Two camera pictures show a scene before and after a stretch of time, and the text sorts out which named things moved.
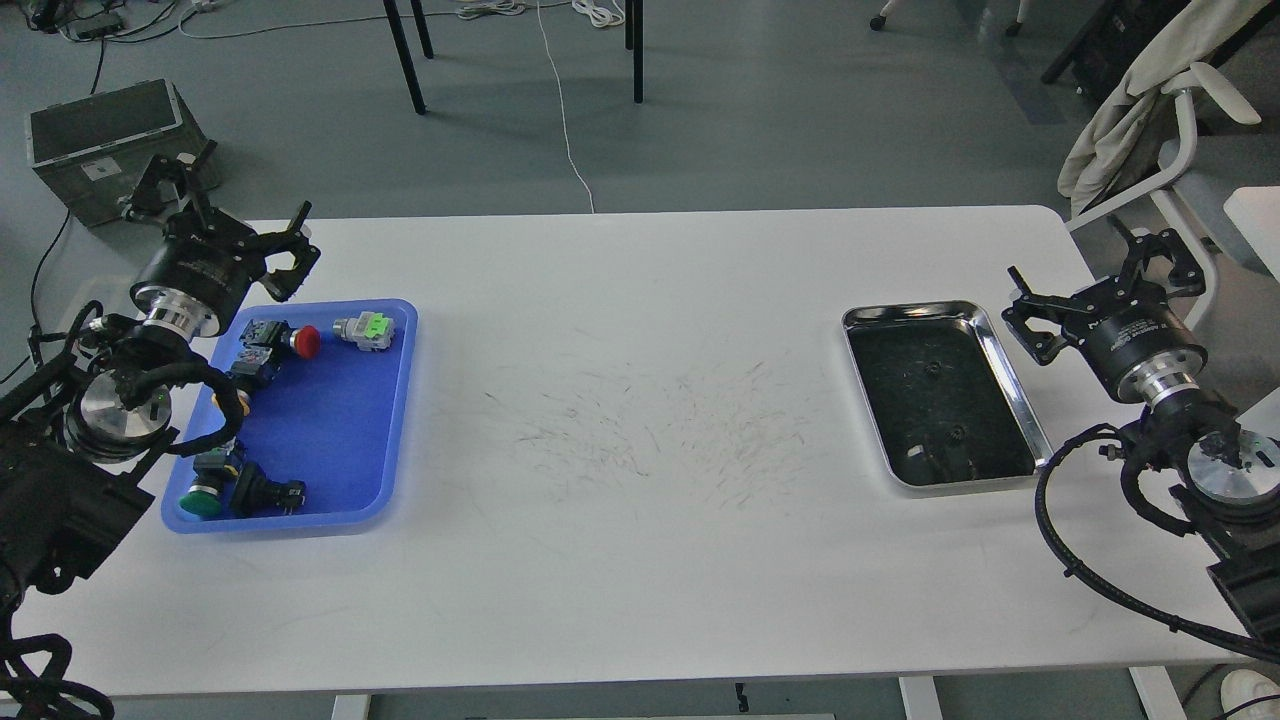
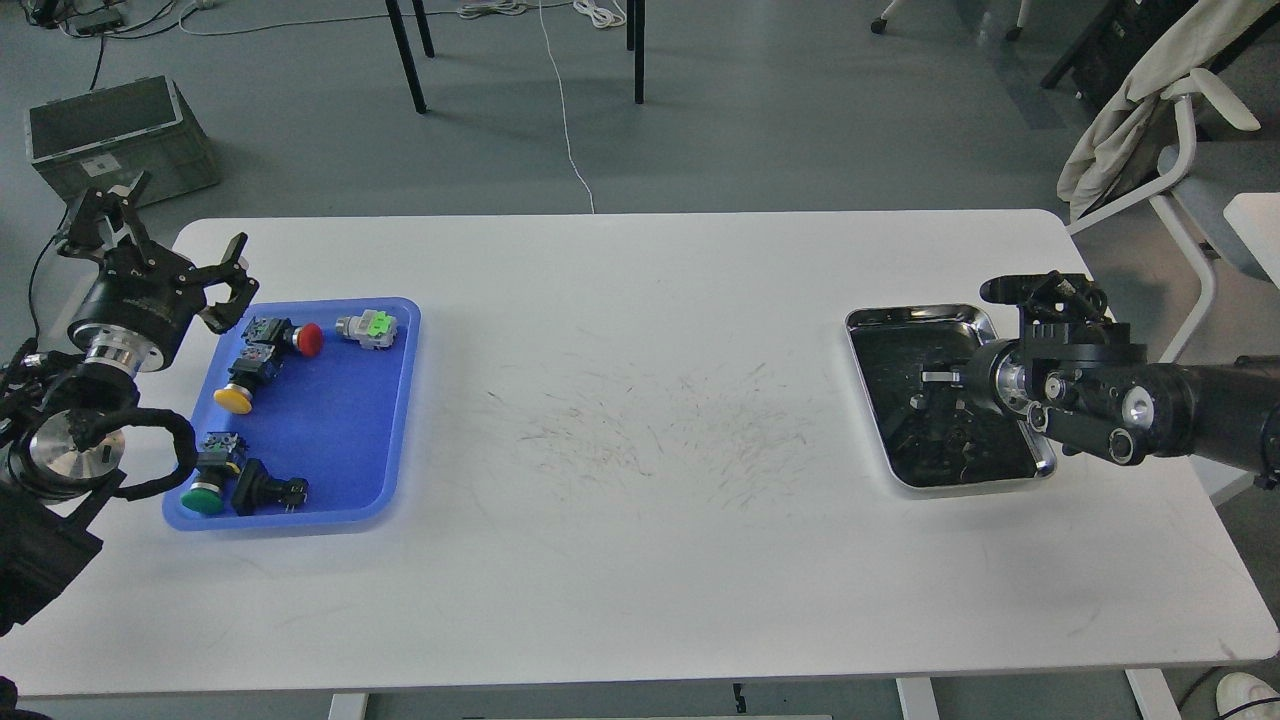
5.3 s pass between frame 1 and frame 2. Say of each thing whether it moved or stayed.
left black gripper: moved
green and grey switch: stayed
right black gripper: moved
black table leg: stayed
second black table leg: stayed
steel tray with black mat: stayed
